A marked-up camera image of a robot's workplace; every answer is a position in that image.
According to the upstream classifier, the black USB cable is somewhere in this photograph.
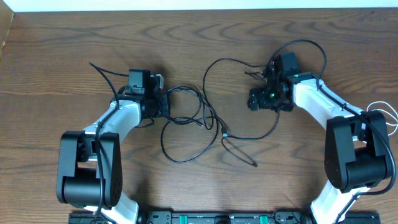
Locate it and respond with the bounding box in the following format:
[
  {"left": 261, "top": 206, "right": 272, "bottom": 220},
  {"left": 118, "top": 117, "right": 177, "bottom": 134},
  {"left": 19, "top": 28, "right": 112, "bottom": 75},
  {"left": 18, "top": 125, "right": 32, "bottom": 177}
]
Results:
[{"left": 160, "top": 85, "right": 220, "bottom": 164}]

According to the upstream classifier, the white USB cable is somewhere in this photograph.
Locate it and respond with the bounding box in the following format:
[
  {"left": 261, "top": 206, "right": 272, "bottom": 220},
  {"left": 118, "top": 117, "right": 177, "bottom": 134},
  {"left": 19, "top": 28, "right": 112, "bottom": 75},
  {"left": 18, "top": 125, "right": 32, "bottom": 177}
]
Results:
[{"left": 366, "top": 101, "right": 398, "bottom": 137}]

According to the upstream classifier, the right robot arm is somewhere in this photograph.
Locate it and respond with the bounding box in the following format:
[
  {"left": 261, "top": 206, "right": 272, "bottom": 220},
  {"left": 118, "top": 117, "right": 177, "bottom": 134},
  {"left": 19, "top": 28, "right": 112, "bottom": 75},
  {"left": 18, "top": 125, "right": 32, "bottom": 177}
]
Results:
[{"left": 248, "top": 53, "right": 397, "bottom": 223}]

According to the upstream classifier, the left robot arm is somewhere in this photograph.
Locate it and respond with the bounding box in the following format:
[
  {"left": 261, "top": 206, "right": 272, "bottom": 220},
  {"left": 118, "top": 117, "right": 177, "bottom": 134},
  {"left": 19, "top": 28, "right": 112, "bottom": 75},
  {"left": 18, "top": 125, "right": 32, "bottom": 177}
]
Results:
[{"left": 55, "top": 69, "right": 170, "bottom": 223}]

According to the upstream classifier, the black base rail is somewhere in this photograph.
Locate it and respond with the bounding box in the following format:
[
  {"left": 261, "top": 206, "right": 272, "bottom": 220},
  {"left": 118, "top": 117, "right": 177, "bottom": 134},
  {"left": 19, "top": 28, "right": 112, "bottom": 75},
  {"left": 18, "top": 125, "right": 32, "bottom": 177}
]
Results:
[{"left": 67, "top": 210, "right": 381, "bottom": 224}]

